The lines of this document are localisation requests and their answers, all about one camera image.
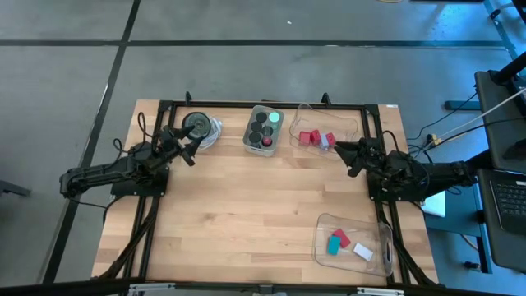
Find black slanted pole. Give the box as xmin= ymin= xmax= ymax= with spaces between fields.
xmin=491 ymin=51 xmax=526 ymax=86

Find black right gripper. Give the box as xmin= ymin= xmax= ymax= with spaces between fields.
xmin=333 ymin=137 xmax=385 ymax=178

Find silver mount bracket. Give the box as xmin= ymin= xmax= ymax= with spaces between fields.
xmin=129 ymin=282 xmax=176 ymax=294
xmin=356 ymin=286 xmax=406 ymax=296

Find white sheet under arm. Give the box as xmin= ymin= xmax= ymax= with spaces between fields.
xmin=421 ymin=191 xmax=447 ymax=218

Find black aluminium table frame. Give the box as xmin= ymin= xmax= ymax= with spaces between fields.
xmin=92 ymin=90 xmax=439 ymax=296

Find black-lid jar red contents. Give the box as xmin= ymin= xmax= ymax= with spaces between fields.
xmin=261 ymin=125 xmax=275 ymax=148

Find grey desk foot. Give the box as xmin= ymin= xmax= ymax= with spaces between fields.
xmin=444 ymin=99 xmax=482 ymax=111

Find red box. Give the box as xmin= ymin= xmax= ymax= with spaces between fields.
xmin=331 ymin=228 xmax=352 ymax=249

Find clear plastic tray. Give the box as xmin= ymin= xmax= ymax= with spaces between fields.
xmin=312 ymin=212 xmax=395 ymax=277
xmin=288 ymin=102 xmax=359 ymax=160

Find white box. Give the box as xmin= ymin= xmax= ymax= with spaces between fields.
xmin=352 ymin=242 xmax=375 ymax=262

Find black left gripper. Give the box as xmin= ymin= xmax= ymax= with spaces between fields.
xmin=155 ymin=125 xmax=205 ymax=168

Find grey furniture foot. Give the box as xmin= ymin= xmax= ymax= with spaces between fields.
xmin=0 ymin=179 xmax=32 ymax=198

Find white plastic bin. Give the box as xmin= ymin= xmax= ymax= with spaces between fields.
xmin=242 ymin=104 xmax=285 ymax=158

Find white floor cable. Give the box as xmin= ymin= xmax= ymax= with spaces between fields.
xmin=445 ymin=86 xmax=526 ymax=136

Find teal box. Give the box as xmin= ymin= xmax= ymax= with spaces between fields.
xmin=326 ymin=235 xmax=342 ymax=257

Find black desk top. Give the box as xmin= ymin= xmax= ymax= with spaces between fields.
xmin=474 ymin=69 xmax=526 ymax=173

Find black laptop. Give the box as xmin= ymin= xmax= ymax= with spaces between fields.
xmin=478 ymin=168 xmax=526 ymax=272

